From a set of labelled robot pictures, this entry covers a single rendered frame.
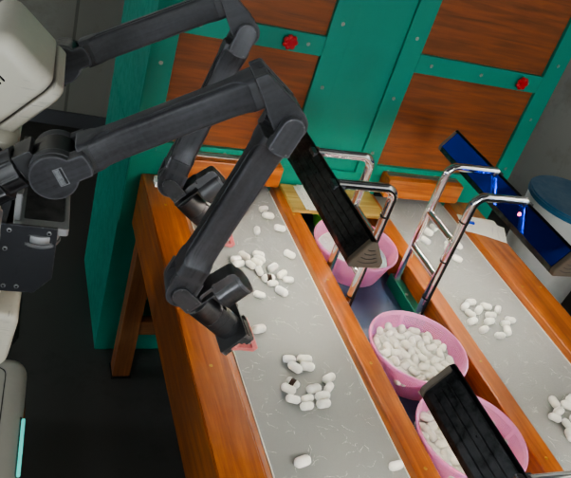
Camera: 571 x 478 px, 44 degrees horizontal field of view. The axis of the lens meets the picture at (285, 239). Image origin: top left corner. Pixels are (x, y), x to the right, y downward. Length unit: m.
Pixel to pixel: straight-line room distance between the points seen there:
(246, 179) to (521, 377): 1.05
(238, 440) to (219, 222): 0.45
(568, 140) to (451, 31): 2.29
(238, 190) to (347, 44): 1.02
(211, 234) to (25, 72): 0.41
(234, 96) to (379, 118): 1.21
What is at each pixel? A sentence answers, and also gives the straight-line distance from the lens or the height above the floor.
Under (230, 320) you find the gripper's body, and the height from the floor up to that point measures 0.96.
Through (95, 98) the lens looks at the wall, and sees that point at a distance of 3.95.
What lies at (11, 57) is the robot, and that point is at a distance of 1.26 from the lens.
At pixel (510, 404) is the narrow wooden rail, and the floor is 0.76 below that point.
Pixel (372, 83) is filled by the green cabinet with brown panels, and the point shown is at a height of 1.15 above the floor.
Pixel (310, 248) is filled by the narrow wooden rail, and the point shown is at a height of 0.76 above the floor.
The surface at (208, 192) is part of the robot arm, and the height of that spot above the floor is 1.02.
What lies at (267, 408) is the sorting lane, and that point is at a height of 0.74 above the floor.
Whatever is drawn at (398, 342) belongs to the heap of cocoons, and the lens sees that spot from 1.90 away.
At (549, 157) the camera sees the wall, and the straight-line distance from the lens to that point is 4.58.
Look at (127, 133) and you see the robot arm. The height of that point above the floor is 1.32.
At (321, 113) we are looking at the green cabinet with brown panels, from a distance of 2.21.
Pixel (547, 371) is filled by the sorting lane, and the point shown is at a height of 0.74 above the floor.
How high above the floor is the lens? 1.85
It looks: 32 degrees down
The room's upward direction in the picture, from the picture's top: 19 degrees clockwise
